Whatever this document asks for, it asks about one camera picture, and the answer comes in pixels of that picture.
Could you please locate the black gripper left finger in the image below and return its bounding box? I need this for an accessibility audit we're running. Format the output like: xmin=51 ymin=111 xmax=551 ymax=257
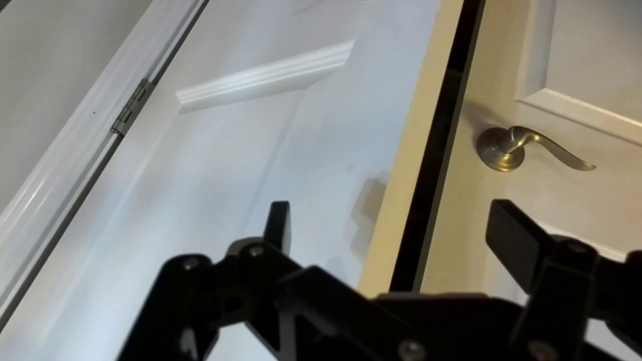
xmin=262 ymin=200 xmax=291 ymax=253

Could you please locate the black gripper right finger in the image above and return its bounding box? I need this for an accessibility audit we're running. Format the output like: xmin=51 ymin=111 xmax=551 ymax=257
xmin=486 ymin=199 xmax=554 ymax=294

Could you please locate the white closet door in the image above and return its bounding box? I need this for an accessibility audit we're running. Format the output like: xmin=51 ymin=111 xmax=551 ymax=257
xmin=424 ymin=0 xmax=642 ymax=298
xmin=0 ymin=0 xmax=442 ymax=361

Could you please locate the brushed nickel left door lever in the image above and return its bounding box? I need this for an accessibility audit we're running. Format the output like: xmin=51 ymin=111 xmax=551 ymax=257
xmin=475 ymin=127 xmax=594 ymax=173

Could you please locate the door hinge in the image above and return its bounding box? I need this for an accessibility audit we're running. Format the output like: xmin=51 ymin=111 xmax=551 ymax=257
xmin=113 ymin=79 xmax=153 ymax=136

